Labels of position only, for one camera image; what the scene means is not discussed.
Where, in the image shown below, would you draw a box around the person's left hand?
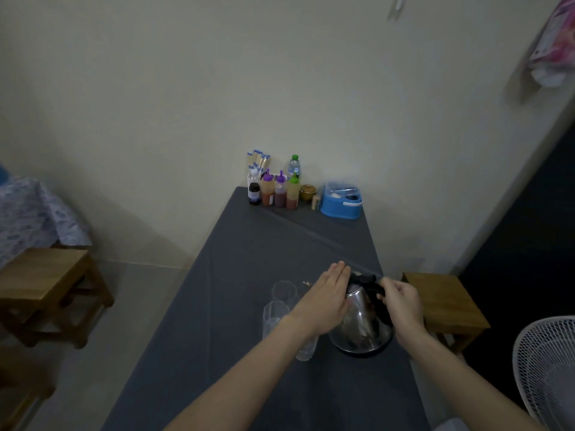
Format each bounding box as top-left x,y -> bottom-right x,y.
287,260 -> 352,337

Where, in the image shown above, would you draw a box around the person's right hand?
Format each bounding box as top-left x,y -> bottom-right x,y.
376,277 -> 425,351

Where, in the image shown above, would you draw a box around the clear faceted glass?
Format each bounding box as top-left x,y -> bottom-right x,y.
271,280 -> 298,310
262,301 -> 290,342
294,334 -> 320,362

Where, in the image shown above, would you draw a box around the steel kettle black handle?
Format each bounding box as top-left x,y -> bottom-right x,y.
302,271 -> 395,357

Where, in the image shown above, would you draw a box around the person's left forearm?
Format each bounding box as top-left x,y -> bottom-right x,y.
164,316 -> 315,431

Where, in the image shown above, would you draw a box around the person's right forearm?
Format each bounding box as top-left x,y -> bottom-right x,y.
395,332 -> 547,431

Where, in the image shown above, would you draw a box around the grey cloth-covered table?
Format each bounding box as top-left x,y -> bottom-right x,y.
101,186 -> 432,431

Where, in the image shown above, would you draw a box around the blue plastic condiment caddy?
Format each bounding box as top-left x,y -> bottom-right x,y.
320,181 -> 364,220

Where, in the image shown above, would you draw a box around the green-capped sauce bottle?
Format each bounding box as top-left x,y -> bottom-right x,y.
286,174 -> 301,210

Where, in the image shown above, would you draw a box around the purple-capped dark sauce bottle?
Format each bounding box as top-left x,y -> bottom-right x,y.
274,170 -> 288,208

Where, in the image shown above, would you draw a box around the purple-capped orange sauce bottle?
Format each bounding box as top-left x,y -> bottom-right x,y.
260,169 -> 276,207

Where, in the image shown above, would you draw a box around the white standing fan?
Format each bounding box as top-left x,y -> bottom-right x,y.
433,315 -> 575,431

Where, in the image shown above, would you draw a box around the blue patterned table cover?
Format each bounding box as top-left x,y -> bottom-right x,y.
0,163 -> 93,268

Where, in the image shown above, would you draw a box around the pink hanging tissue pack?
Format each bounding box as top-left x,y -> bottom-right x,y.
526,0 -> 575,88

